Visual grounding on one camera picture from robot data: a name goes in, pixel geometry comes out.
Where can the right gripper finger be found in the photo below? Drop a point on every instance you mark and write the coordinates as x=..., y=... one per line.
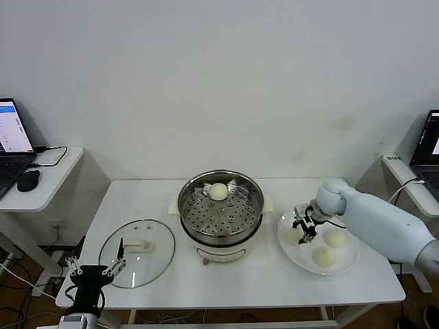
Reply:
x=308, y=234
x=295, y=224

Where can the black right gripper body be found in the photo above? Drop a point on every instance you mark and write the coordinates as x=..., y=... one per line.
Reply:
x=308, y=213

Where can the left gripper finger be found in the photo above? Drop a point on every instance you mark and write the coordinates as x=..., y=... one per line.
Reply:
x=73, y=264
x=120, y=252

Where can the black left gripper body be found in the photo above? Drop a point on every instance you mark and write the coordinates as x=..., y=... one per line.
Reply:
x=90, y=281

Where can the white steamed baozi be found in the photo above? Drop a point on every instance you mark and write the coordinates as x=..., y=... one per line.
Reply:
x=324, y=256
x=291, y=237
x=218, y=191
x=335, y=239

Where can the round glass pot lid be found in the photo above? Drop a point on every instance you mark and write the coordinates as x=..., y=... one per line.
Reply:
x=144, y=267

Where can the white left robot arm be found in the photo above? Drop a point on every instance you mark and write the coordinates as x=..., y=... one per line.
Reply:
x=79, y=320

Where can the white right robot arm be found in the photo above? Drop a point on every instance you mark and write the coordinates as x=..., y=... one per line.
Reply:
x=374, y=219

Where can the perforated steel steamer basket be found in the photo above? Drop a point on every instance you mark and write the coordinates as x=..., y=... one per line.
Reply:
x=240, y=222

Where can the white round plate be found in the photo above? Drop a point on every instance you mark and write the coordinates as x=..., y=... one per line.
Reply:
x=302, y=260

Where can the white electric cooker base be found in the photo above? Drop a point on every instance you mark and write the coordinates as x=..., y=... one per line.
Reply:
x=223, y=252

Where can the white desk with mouse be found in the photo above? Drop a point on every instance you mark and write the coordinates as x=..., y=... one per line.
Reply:
x=51, y=185

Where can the black computer mouse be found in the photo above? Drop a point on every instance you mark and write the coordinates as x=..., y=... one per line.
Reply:
x=29, y=180

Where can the white desk with label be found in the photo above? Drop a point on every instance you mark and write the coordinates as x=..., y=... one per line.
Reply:
x=398, y=168

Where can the laptop with white screen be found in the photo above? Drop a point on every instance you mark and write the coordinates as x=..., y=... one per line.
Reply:
x=13, y=164

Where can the black shoe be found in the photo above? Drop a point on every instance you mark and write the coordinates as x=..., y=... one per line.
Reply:
x=431, y=315
x=406, y=323

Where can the laptop with dark screen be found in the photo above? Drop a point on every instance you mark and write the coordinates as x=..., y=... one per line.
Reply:
x=425, y=144

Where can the white wall socket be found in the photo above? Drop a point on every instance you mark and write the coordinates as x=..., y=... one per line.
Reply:
x=57, y=226

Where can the white table frame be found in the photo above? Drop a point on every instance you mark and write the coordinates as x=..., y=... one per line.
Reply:
x=233, y=325

